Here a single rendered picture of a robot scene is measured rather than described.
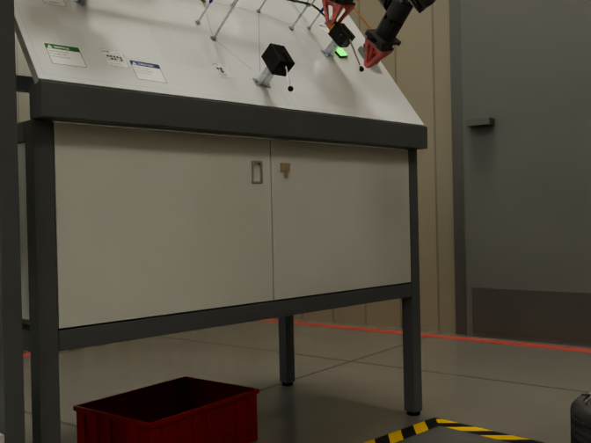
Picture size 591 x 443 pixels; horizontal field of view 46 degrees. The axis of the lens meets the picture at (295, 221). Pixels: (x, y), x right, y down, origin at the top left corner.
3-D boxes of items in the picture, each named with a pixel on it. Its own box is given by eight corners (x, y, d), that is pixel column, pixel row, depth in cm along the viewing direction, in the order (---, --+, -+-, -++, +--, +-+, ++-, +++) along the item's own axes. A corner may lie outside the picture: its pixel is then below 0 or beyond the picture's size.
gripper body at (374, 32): (362, 35, 190) (375, 10, 186) (382, 34, 197) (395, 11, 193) (380, 48, 187) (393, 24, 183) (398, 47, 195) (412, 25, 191)
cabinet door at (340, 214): (413, 282, 209) (410, 149, 208) (276, 300, 171) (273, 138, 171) (406, 281, 211) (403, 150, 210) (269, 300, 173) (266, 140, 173)
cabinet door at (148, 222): (273, 300, 171) (270, 139, 171) (59, 329, 134) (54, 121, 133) (268, 300, 173) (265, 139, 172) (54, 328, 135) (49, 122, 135)
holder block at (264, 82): (269, 109, 166) (292, 79, 160) (249, 73, 171) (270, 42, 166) (284, 111, 169) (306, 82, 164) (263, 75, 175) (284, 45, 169)
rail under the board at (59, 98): (427, 148, 209) (427, 127, 209) (41, 116, 128) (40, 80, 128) (412, 149, 213) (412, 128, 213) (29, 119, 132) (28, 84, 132)
